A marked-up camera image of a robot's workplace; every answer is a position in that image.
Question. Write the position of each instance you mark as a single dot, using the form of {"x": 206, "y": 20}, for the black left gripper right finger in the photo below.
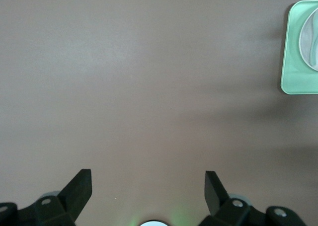
{"x": 213, "y": 193}

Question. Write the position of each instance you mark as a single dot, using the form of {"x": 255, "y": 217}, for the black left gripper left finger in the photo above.
{"x": 74, "y": 193}

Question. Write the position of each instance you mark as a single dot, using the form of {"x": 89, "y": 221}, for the round beige plate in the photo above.
{"x": 305, "y": 42}

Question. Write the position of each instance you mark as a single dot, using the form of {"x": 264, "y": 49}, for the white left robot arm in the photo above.
{"x": 154, "y": 223}

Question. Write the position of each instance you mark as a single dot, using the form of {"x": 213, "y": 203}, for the light green rectangular tray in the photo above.
{"x": 290, "y": 69}

